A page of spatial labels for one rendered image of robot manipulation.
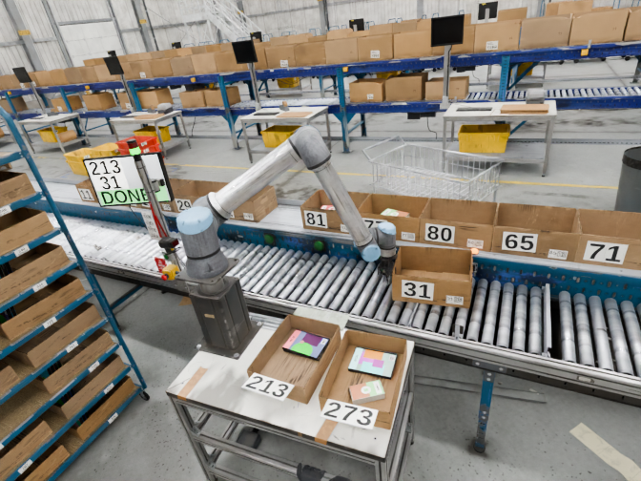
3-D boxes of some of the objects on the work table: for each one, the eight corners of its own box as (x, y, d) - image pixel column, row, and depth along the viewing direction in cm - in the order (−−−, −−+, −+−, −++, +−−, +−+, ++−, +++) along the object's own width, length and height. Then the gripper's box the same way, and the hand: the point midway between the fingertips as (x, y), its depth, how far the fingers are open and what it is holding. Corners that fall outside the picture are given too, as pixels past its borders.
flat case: (391, 380, 163) (391, 377, 162) (347, 370, 170) (347, 367, 169) (398, 356, 174) (397, 353, 173) (357, 347, 181) (356, 345, 180)
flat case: (317, 361, 177) (317, 358, 176) (282, 349, 186) (281, 346, 185) (330, 340, 187) (330, 338, 186) (297, 330, 196) (296, 327, 195)
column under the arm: (237, 360, 186) (220, 306, 169) (194, 349, 196) (174, 298, 179) (264, 324, 206) (251, 272, 190) (223, 315, 216) (207, 266, 200)
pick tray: (250, 386, 171) (245, 370, 167) (291, 327, 201) (288, 313, 196) (307, 405, 160) (303, 388, 155) (342, 340, 189) (341, 324, 184)
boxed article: (349, 391, 162) (348, 386, 160) (380, 385, 163) (380, 379, 162) (353, 406, 156) (353, 400, 154) (384, 399, 157) (384, 393, 156)
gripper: (375, 257, 204) (376, 289, 214) (392, 260, 200) (392, 292, 211) (381, 248, 210) (381, 281, 221) (397, 251, 207) (396, 283, 217)
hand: (387, 282), depth 217 cm, fingers closed
